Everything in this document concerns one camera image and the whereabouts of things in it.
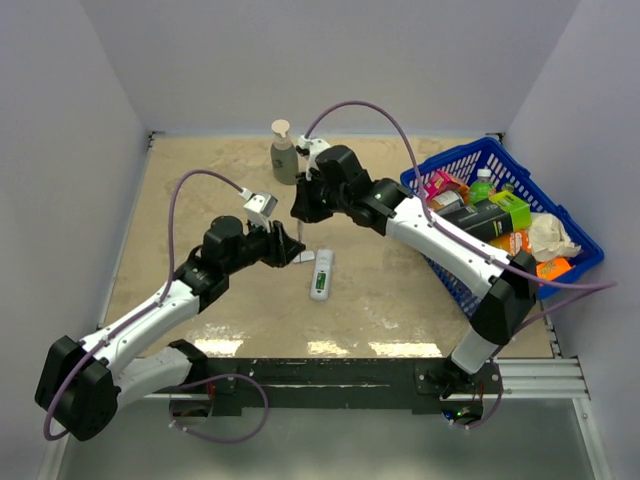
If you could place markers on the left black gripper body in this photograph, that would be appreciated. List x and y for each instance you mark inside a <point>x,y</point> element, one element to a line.
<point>258,244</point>

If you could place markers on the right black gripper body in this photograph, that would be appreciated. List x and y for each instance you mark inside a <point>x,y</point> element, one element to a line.
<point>340,198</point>

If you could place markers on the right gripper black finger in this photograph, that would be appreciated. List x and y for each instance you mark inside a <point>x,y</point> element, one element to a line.
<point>317,212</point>
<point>301,208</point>

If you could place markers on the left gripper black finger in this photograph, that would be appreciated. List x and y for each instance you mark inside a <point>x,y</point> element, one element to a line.
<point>280,258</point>
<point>286,245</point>

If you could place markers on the white battery cover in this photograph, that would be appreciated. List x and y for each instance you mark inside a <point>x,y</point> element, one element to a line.
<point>305,256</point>

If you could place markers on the white remote control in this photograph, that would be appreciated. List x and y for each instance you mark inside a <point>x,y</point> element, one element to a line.
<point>322,275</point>

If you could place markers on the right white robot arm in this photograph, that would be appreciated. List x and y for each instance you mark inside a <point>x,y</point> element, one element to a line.
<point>334,182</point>

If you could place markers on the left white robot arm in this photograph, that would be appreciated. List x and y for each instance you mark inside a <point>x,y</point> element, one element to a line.
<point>84,383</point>

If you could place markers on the grey soap dispenser bottle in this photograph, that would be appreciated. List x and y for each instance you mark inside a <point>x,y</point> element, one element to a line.
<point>284,157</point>

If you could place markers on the pink snack box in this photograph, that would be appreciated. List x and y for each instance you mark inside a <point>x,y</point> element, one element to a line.
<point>440,182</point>

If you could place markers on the brown label can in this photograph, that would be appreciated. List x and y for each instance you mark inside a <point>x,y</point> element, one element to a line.
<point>446,202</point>

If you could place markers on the green drink bottle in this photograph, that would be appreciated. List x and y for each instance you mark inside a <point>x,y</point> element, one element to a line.
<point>483,187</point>

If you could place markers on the black and green box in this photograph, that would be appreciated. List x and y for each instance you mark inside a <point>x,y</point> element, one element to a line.
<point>493,217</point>

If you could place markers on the orange razor package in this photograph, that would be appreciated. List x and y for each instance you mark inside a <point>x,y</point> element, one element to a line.
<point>513,242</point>

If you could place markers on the crumpled beige cloth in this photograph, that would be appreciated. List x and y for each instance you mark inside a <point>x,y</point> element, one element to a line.
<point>548,238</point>

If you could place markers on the blue plastic basket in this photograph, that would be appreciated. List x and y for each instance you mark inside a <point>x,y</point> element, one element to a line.
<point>464,161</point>

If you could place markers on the orange snack bag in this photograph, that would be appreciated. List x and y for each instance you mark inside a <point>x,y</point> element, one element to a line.
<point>552,269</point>

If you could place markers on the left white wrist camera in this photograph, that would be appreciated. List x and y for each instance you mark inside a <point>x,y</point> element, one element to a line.
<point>258,207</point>

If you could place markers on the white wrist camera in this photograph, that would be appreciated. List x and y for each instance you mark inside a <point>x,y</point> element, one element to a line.
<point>258,207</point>
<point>309,149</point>

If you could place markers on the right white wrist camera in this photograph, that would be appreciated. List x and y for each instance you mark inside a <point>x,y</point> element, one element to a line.
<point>309,149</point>

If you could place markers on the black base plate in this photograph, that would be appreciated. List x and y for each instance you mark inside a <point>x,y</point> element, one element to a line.
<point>419,385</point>

